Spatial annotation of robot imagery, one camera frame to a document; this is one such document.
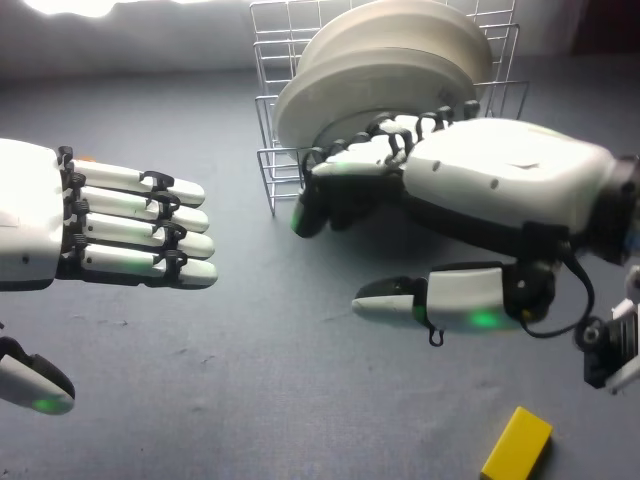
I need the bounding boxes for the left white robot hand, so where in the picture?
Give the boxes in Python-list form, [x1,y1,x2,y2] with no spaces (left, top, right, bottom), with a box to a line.
[0,138,220,416]

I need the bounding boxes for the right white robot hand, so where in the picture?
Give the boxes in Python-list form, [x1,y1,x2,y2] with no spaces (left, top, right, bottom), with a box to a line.
[290,99,616,347]

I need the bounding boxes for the white round plate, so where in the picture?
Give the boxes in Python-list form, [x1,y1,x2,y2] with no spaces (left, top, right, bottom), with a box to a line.
[272,46,476,150]
[297,0,495,86]

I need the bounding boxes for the yellow rectangular block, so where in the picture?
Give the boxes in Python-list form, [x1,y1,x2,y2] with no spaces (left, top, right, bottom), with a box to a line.
[479,405,554,480]

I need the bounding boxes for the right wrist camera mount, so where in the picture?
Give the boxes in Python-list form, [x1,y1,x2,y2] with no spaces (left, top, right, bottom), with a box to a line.
[572,264,640,397]

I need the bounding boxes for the silver wire dish rack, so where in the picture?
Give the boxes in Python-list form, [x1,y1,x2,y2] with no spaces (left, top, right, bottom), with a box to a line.
[248,0,530,216]

